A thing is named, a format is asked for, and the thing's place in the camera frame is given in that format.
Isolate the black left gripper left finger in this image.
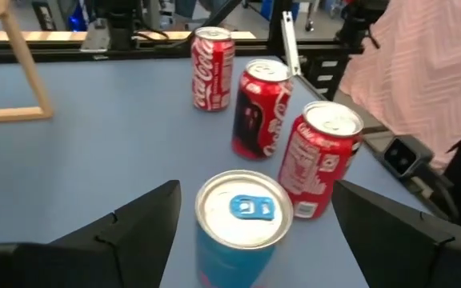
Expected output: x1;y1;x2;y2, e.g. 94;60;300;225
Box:
0;179;182;288

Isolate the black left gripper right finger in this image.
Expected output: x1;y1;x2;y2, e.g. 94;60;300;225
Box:
331;179;461;288

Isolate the small silver blue can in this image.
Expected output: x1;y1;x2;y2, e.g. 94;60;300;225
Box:
194;169;295;288

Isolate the wooden slatted shelf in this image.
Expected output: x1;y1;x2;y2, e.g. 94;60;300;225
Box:
0;0;54;124

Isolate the blue-grey table mat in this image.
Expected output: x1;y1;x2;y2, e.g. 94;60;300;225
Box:
0;55;431;288

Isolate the red cola can dark figure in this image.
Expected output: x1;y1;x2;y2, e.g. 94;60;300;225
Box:
277;100;365;220

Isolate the person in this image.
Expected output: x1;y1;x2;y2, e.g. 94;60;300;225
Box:
338;0;461;237

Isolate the black blue-lit computer case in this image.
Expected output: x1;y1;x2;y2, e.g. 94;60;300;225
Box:
32;0;91;33

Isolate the black table-level camera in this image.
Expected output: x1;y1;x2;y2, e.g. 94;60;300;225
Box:
374;134;435;180

